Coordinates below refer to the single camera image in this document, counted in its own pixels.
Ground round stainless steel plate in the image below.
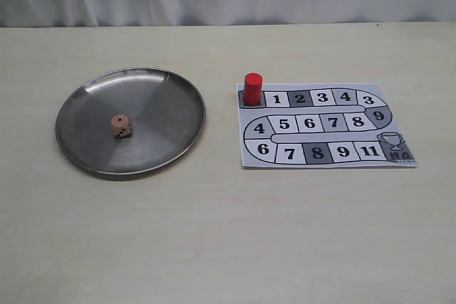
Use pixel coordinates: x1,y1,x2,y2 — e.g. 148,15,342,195
55,67,206,180

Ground wooden die black pips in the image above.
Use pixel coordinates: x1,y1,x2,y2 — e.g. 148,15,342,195
110,114,131,138

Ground printed paper game board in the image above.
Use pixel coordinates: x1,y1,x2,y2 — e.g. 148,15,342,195
236,83,417,168

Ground red cylinder game piece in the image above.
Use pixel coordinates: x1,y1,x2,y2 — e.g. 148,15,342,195
243,73,263,106

